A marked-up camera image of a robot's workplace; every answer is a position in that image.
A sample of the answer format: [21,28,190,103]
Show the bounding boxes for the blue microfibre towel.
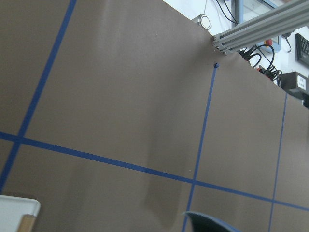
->
[183,211,239,232]

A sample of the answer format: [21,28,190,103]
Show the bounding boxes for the red emergency stop button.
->
[264,39,273,46]

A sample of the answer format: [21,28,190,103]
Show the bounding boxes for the black keyboard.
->
[295,33,309,66]

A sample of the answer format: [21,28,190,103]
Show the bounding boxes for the white towel rack base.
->
[0,195,41,232]

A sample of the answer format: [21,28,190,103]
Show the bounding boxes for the inner wooden rack bar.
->
[17,214,37,232]

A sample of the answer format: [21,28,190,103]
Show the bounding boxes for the black equipment box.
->
[280,72,309,108]

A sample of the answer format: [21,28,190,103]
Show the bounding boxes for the grey aluminium frame post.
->
[213,0,309,54]

